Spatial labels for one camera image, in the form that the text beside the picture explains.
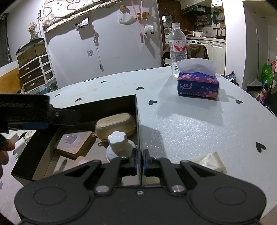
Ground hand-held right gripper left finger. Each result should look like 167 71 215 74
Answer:
52 149 139 194

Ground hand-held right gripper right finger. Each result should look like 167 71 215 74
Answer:
143 149 227 194

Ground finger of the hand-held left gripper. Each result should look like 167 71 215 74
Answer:
0 123 49 134
0 94 81 127

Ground large white charger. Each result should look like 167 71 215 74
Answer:
10 132 25 143

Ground black box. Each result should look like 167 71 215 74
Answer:
11 94 142 187

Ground white suction knob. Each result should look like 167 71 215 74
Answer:
106 131 137 162

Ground wooden block with clear hook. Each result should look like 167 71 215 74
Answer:
54 131 94 160

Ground beige earbuds case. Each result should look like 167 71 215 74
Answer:
91 112 137 146

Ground person's left hand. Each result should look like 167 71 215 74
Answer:
0 138 16 166

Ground printed cabinet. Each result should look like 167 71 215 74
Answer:
42 83 59 94

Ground white drawer unit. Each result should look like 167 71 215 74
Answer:
18 54 54 92

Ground crumpled translucent plastic bag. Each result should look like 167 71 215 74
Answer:
188 152 226 173

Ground glass fish tank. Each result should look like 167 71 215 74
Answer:
16 38 47 68

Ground dark window curtain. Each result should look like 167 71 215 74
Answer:
0 13 10 66

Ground purple floral tissue pack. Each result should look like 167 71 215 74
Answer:
176 59 219 99

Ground dried flowers in vase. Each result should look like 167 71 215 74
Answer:
27 22 38 40

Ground printed blanket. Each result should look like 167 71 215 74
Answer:
38 0 113 33

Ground pink ribbon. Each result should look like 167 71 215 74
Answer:
130 0 144 44

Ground hanging white bag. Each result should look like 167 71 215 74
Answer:
118 12 136 24

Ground dark bag on floor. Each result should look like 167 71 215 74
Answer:
224 71 238 84

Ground chair with brown jacket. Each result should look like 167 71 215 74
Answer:
161 43 209 65

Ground white sheep plush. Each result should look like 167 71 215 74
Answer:
143 24 155 35

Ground clear water bottle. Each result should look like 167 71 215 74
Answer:
169 22 187 77

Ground white kitchen counter cabinet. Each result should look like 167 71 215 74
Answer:
186 36 226 75

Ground spray can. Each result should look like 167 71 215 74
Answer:
260 80 269 104

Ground green plastic bag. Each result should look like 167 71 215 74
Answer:
260 63 273 81

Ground row of kitchen bottles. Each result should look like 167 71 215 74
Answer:
195 17 211 26

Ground hanging grey cable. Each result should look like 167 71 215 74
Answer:
93 31 103 70

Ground clear wall bracket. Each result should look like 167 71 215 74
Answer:
75 17 90 29

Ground mop handle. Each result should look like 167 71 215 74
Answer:
255 27 260 80

